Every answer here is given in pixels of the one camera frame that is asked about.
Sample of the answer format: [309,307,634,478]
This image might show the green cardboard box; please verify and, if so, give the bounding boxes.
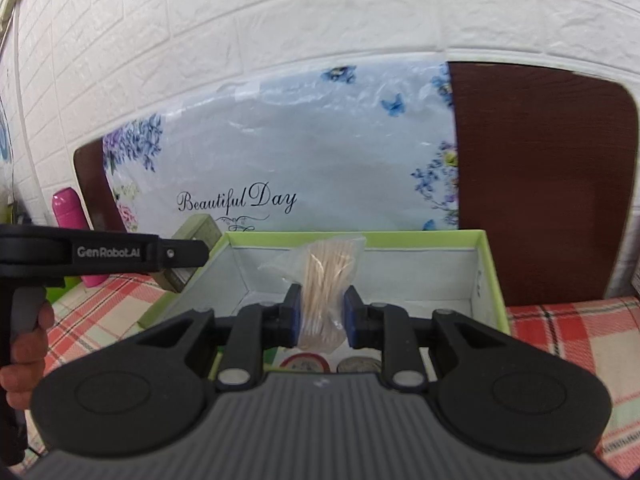
[137,230,511,376]

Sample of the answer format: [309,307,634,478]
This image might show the person's left hand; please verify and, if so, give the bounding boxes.
[0,304,55,411]

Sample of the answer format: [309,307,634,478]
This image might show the floral plastic bag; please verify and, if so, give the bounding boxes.
[102,62,460,233]

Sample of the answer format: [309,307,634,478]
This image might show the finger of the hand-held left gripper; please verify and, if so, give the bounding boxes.
[156,237,210,270]

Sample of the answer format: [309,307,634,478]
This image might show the pink bottle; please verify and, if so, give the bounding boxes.
[51,187,108,288]

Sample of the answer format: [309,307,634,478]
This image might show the clear bag of toothpicks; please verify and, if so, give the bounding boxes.
[257,235,367,351]

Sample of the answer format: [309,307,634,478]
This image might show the olive green small box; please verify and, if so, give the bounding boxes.
[152,213,223,293]

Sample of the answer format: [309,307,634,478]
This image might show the brown wooden headboard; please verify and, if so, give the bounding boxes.
[72,61,640,306]

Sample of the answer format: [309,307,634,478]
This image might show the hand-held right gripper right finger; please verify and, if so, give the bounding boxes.
[342,285,511,393]

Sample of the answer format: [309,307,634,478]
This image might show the red plaid bed sheet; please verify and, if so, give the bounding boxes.
[10,272,640,478]

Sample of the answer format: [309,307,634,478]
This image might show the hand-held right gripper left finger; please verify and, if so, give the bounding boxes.
[132,284,303,393]

